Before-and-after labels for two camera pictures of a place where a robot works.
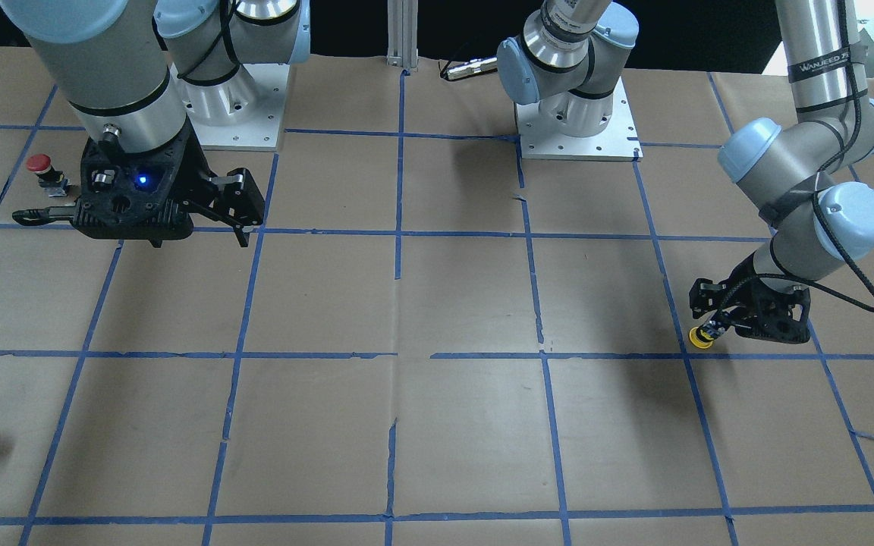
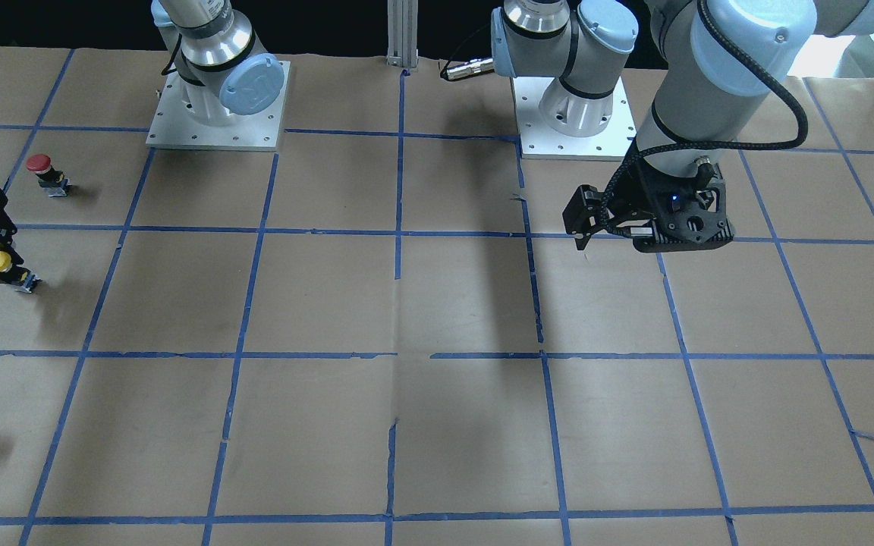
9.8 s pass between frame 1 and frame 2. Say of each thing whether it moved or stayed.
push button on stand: stayed
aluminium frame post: stayed
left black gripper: moved
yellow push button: moved
